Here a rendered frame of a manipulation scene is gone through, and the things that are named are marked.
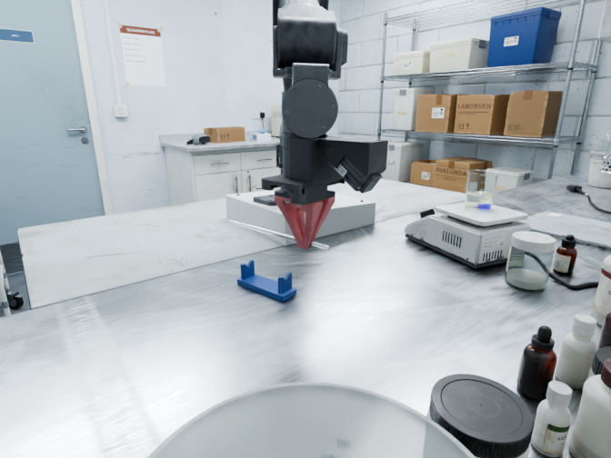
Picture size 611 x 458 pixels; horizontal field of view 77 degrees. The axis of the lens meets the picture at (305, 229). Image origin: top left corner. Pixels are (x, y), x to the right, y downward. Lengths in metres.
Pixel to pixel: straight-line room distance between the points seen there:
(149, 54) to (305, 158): 3.12
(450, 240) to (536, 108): 2.20
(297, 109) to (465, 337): 0.34
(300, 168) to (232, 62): 3.36
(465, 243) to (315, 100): 0.44
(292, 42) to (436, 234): 0.47
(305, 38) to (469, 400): 0.39
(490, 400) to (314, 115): 0.29
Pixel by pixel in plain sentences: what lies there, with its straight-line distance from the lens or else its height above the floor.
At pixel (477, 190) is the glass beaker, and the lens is 0.78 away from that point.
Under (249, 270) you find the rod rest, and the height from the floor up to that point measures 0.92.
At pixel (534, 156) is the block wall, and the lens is 3.30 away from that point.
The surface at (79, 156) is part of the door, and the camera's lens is 3.39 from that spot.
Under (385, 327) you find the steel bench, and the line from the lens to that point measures 0.52.
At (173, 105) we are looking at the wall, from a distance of 3.55.
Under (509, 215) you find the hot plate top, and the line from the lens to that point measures 0.78.
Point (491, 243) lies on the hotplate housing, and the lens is 0.74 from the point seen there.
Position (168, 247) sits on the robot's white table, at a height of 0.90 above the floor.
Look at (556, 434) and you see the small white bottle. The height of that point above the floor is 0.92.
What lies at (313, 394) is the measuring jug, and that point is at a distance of 0.19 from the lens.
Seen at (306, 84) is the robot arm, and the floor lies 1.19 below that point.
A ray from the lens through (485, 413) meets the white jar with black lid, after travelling 0.32.
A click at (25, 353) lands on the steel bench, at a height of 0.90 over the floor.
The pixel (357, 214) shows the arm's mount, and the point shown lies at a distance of 0.91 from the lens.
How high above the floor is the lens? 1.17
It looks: 17 degrees down
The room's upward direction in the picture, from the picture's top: straight up
